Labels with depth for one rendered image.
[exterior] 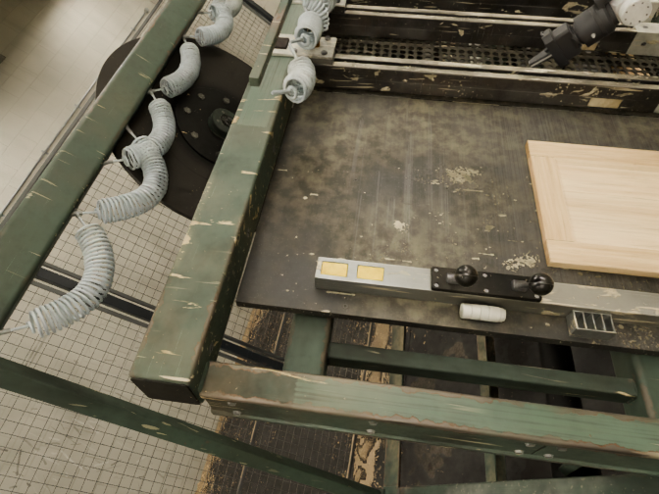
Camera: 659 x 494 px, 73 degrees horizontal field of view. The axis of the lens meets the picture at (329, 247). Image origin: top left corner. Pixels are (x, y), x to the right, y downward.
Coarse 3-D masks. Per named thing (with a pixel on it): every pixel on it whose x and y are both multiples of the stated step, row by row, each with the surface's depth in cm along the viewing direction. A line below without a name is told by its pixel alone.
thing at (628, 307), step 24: (360, 264) 88; (384, 264) 88; (336, 288) 88; (360, 288) 87; (384, 288) 86; (408, 288) 84; (576, 288) 84; (600, 288) 84; (528, 312) 85; (552, 312) 84; (600, 312) 82; (624, 312) 81; (648, 312) 81
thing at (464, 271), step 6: (456, 270) 74; (462, 270) 73; (468, 270) 72; (474, 270) 73; (450, 276) 83; (456, 276) 73; (462, 276) 72; (468, 276) 72; (474, 276) 72; (450, 282) 84; (456, 282) 83; (462, 282) 73; (468, 282) 72; (474, 282) 73
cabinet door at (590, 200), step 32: (544, 160) 108; (576, 160) 108; (608, 160) 108; (640, 160) 108; (544, 192) 102; (576, 192) 102; (608, 192) 102; (640, 192) 102; (544, 224) 96; (576, 224) 96; (608, 224) 96; (640, 224) 96; (576, 256) 91; (608, 256) 91; (640, 256) 91
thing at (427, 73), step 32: (320, 0) 113; (320, 64) 123; (352, 64) 123; (384, 64) 125; (416, 64) 123; (448, 64) 123; (448, 96) 126; (480, 96) 124; (512, 96) 123; (544, 96) 122; (576, 96) 121; (608, 96) 119; (640, 96) 118
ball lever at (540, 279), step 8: (512, 280) 83; (520, 280) 83; (536, 280) 72; (544, 280) 71; (552, 280) 72; (512, 288) 83; (520, 288) 82; (536, 288) 72; (544, 288) 71; (552, 288) 72
